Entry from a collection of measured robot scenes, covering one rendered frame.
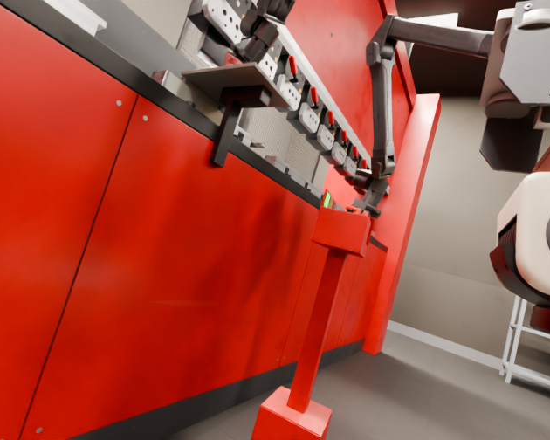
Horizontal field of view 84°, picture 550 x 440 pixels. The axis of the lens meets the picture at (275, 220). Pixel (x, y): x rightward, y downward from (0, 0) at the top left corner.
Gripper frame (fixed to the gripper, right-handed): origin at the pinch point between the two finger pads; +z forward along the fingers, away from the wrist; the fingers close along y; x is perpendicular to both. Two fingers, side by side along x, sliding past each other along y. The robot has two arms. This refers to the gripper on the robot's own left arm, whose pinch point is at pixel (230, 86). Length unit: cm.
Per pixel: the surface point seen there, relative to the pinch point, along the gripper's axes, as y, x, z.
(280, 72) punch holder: -28.6, -18.6, -18.0
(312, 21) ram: -37, -31, -44
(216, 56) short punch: 0.7, -13.2, -4.8
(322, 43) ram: -48, -30, -43
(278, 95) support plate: -2.0, 15.9, -5.5
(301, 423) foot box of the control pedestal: -37, 70, 64
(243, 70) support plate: 9.1, 13.0, -4.0
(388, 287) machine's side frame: -214, 29, 37
